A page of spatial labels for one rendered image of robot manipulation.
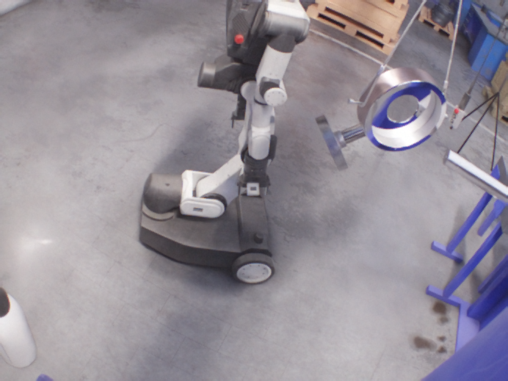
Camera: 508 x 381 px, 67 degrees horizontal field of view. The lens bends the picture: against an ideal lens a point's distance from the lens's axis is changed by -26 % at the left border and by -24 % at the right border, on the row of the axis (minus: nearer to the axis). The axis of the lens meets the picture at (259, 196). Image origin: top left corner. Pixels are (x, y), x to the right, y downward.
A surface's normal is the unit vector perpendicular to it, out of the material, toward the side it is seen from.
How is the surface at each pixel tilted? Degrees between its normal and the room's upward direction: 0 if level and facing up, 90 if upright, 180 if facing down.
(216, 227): 0
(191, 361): 0
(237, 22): 90
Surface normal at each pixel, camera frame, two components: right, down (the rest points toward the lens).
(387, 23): -0.38, 0.56
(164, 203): 0.09, 0.72
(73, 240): 0.28, -0.69
